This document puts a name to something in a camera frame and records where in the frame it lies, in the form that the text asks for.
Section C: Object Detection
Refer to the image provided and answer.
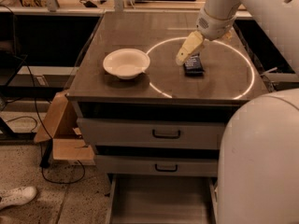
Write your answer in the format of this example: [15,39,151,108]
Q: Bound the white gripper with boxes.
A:
[176,8,235,65]

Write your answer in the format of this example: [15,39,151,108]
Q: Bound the dark blue rxbar wrapper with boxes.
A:
[183,54,205,77]

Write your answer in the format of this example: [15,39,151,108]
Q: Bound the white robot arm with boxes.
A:
[176,0,299,224]

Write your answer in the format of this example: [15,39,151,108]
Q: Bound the grey drawer cabinet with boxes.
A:
[66,10,269,224]

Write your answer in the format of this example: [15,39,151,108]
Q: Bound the grey top drawer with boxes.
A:
[78,119,225,149]

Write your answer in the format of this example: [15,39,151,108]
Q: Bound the grey middle drawer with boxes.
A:
[94,155,218,177]

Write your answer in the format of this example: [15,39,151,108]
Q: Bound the grey open bottom drawer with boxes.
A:
[105,175,217,224]

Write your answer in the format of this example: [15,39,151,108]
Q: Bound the white ceramic bowl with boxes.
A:
[103,49,150,79]

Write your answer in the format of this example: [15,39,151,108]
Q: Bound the brown cardboard box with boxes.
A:
[34,91,94,165]

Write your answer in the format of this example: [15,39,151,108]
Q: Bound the white sneaker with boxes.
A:
[0,187,37,210]

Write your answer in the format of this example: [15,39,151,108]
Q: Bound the black floor cable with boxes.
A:
[0,3,86,185]

